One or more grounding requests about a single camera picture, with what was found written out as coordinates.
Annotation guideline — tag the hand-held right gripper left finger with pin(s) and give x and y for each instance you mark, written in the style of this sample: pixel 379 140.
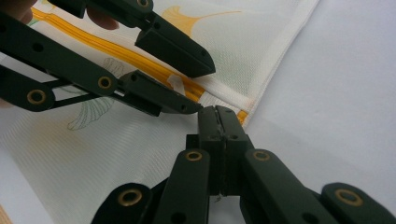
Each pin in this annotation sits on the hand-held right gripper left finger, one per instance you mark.
pixel 214 149

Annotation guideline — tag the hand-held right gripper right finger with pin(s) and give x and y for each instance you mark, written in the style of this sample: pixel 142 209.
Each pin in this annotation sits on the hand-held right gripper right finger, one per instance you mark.
pixel 233 149

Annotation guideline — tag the white leaf-print mesh laundry bag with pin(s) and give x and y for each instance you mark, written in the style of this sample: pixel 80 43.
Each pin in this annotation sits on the white leaf-print mesh laundry bag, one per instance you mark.
pixel 264 46

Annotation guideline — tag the white zipper pull tab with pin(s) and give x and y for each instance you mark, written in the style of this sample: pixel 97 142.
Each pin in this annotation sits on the white zipper pull tab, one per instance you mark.
pixel 176 83

